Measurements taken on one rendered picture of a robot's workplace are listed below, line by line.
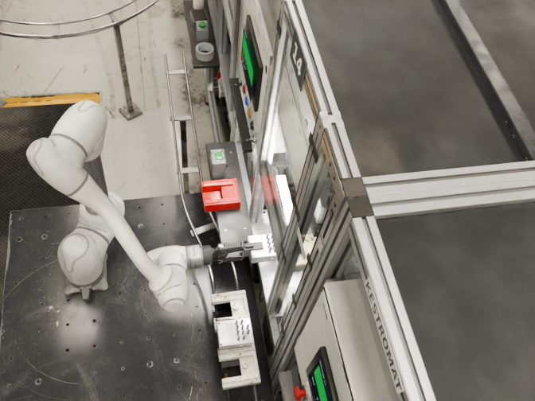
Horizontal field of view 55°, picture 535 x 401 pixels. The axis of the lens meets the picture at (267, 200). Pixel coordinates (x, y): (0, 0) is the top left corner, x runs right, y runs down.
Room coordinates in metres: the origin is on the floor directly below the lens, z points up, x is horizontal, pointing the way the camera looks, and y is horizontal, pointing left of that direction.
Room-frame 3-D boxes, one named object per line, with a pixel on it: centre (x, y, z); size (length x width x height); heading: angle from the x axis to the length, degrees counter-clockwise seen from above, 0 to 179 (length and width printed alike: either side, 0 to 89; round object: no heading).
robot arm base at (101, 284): (0.83, 0.71, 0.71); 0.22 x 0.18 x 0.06; 20
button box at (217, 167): (1.36, 0.24, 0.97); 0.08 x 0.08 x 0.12; 20
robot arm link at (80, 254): (0.86, 0.72, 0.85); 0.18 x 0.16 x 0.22; 173
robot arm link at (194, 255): (0.86, 0.23, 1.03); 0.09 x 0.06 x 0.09; 19
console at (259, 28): (1.38, 0.03, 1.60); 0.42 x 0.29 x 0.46; 20
